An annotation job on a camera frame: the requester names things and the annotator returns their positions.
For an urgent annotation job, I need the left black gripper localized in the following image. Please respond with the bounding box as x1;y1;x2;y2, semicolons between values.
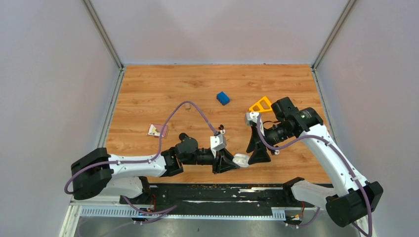
182;148;241;175

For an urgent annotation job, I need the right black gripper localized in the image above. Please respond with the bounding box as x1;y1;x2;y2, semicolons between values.
246;122;293;164

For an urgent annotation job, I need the white earbud charging case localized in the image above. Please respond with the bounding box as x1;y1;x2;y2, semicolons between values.
233;154;250;168

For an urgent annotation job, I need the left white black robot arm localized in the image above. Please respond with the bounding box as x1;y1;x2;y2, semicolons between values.
65;133;240;204

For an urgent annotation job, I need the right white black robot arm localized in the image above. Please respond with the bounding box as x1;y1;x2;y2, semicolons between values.
245;97;383;227

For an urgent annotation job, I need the yellow triangular plastic part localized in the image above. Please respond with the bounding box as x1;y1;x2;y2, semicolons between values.
249;96;273;113

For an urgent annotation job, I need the blue toy block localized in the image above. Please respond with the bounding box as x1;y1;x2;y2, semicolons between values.
216;91;230;106

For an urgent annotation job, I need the pink card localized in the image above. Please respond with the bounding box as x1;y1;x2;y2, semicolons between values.
147;123;168;138

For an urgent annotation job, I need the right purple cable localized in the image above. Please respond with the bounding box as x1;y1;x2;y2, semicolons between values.
256;114;374;237

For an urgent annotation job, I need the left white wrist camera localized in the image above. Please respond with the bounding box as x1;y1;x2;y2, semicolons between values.
210;133;227;158

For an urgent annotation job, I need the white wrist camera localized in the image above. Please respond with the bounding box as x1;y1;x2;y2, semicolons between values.
245;112;265;136
210;133;227;158

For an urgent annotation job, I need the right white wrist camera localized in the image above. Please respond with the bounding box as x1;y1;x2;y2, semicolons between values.
245;112;265;136

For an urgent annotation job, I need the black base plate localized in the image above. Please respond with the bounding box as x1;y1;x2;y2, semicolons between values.
129;183;312;216

